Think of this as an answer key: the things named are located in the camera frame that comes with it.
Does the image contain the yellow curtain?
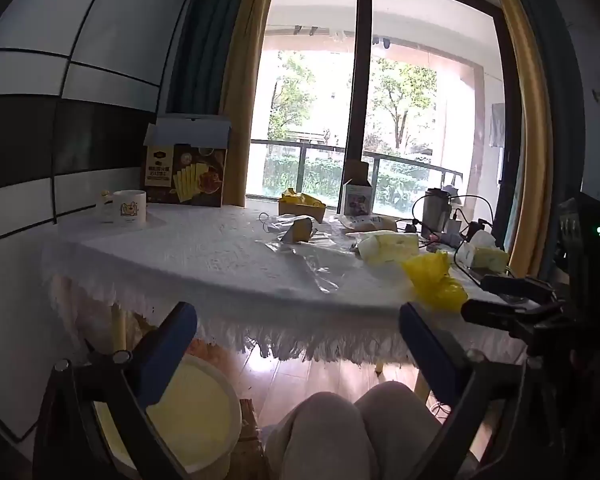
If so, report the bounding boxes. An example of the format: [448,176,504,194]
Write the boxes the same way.
[480,0,553,278]
[220,0,281,206]

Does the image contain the white cartoon mug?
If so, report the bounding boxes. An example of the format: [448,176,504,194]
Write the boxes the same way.
[96,189,148,228]

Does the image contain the steel thermos flask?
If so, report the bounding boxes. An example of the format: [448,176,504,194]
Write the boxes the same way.
[422,187,453,238]

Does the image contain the brown cracker box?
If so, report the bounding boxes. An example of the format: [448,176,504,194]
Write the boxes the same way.
[141,115,232,208]

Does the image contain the black framed glass door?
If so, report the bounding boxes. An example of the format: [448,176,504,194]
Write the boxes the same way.
[245,0,523,263]

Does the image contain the kraft takeaway box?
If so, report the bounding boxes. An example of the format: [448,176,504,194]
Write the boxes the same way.
[278,199,327,223]

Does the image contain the small open carton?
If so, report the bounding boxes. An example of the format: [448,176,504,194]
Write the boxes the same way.
[341,159,374,217]

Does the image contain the teal curtain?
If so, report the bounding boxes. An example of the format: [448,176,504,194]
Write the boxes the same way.
[502,0,588,271]
[167,0,253,121]

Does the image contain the yellow tissue pack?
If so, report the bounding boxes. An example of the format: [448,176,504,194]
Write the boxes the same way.
[455,230,510,273]

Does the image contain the black cable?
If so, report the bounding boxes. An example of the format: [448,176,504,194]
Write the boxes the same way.
[411,194,491,241]

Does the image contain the cream ribbed waste bin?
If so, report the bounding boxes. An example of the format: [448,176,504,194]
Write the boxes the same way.
[92,352,243,478]

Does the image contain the person's grey trousers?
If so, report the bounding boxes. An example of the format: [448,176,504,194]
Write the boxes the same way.
[262,381,481,480]

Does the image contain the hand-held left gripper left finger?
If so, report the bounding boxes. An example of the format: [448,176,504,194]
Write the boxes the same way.
[32,301,199,480]

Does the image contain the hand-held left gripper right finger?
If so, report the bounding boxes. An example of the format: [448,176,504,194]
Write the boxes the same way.
[399,302,546,480]

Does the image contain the yellow printed plastic bag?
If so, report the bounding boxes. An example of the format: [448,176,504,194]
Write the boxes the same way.
[280,187,326,208]

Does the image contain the yellow tissue pack wrapper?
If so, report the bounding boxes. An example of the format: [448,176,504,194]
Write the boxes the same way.
[357,230,421,266]

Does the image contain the balcony railing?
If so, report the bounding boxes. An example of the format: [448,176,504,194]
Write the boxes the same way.
[250,137,463,201]

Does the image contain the crumpled yellow plastic bag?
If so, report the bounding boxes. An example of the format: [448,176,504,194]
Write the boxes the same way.
[402,251,468,311]

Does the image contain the clear plastic bag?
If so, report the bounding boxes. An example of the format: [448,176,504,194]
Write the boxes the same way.
[265,237,361,293]

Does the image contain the black and white wardrobe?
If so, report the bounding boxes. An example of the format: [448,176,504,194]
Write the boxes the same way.
[0,0,196,441]

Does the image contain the white lace tablecloth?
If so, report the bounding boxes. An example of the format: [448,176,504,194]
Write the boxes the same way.
[42,200,536,366]

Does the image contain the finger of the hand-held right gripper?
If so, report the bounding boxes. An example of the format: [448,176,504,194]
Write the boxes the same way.
[480,274,558,303]
[461,298,566,337]

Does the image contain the cream table leg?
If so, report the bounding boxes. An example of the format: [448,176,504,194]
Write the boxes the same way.
[111,305,127,351]

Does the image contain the small brown snack wrapper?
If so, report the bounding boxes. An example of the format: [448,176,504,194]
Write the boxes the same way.
[282,220,318,245]

